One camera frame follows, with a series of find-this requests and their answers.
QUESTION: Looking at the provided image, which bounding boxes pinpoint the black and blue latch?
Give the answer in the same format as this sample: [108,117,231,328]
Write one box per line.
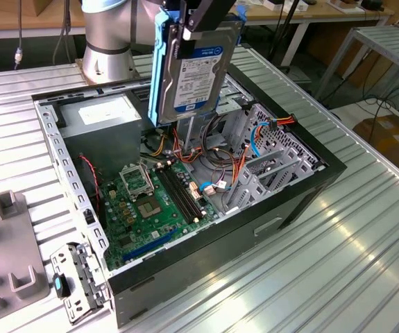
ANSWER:
[52,273,71,299]

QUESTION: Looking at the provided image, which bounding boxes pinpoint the grey metal disk bay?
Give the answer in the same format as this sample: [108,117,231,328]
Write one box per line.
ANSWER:
[219,103,327,216]

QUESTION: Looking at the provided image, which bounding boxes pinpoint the grey optical drive cage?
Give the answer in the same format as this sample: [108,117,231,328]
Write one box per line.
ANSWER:
[171,74,255,151]

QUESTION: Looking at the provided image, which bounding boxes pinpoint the black RAM slot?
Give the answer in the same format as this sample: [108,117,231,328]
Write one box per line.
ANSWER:
[168,162,210,216]
[160,165,203,222]
[155,166,200,225]
[164,164,206,219]

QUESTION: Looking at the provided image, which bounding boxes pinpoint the blue expansion slot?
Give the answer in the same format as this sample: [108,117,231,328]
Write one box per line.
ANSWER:
[121,227,178,262]

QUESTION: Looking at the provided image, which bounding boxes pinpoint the green motherboard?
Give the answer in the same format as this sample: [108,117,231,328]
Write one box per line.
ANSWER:
[100,161,221,271]

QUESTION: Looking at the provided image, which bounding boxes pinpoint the metal slot retainer bracket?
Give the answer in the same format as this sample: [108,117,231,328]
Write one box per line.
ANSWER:
[49,241,112,325]

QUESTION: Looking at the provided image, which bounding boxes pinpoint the flat cardboard box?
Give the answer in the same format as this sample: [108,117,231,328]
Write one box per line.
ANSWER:
[353,116,399,181]

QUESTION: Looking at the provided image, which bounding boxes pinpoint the orange and red wire bundle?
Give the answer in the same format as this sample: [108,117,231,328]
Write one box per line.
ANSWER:
[173,126,203,164]

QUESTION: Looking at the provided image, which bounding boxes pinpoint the black cable silver connector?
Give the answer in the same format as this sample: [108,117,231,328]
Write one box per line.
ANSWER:
[13,0,25,71]

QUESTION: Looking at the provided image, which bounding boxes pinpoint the blue data wire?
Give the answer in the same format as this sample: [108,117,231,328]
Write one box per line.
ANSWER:
[249,117,280,157]

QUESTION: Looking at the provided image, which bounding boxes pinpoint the CPU socket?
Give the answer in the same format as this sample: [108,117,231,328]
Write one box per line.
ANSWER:
[135,196,164,220]

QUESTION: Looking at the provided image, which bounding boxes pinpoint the black PC case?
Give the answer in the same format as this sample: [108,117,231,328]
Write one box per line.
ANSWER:
[31,63,348,330]

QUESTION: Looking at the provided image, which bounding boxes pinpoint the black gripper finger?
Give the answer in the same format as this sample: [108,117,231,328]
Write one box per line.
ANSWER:
[177,0,237,60]

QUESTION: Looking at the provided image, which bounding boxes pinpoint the grey power supply unit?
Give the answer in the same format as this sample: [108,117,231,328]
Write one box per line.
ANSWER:
[57,93,143,181]

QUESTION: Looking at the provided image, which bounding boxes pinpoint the orange and yellow wire bundle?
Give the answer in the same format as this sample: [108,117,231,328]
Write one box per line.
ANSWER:
[219,152,255,190]

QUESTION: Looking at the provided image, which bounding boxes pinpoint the grey parts rack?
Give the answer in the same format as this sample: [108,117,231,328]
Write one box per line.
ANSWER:
[0,189,53,323]

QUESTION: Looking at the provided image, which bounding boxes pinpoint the yellow and black wire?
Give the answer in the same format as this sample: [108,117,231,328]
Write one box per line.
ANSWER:
[148,134,168,157]

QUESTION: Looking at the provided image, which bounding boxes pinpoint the metal slat side table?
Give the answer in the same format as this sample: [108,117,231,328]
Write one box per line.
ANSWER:
[315,26,399,101]

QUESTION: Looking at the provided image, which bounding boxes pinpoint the metal socket cover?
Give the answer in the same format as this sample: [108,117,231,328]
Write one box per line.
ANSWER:
[119,164,155,200]

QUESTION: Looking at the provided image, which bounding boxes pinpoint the wooden desk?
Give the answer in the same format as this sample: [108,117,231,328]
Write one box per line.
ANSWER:
[0,0,394,39]

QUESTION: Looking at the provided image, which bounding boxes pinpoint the orange power wire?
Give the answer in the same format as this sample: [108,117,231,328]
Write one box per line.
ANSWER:
[275,113,298,128]

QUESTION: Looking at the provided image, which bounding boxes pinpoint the hard disk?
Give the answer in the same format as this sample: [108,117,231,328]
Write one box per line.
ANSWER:
[148,5,248,128]

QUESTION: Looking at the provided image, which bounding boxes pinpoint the blue wire white connector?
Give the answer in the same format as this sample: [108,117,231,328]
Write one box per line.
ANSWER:
[198,180,228,198]

